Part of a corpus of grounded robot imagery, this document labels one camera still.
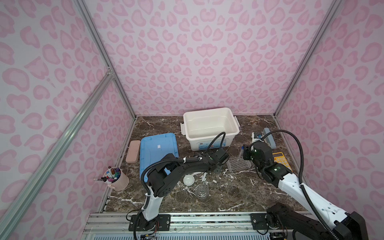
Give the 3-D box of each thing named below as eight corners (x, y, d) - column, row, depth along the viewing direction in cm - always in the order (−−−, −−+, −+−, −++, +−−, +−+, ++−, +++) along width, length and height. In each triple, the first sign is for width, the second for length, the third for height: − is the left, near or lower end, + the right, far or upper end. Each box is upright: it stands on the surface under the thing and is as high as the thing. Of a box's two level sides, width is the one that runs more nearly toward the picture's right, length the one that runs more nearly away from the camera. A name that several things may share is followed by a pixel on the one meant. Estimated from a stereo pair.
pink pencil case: (126, 163, 96) (125, 162, 94) (131, 142, 106) (130, 140, 105) (137, 162, 96) (136, 161, 94) (141, 141, 107) (140, 139, 105)
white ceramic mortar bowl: (183, 185, 87) (182, 184, 85) (183, 176, 90) (183, 175, 88) (194, 185, 86) (194, 184, 85) (194, 176, 90) (194, 175, 88)
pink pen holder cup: (117, 197, 84) (105, 189, 73) (113, 180, 90) (102, 171, 79) (131, 189, 86) (122, 180, 76) (127, 173, 92) (118, 164, 82)
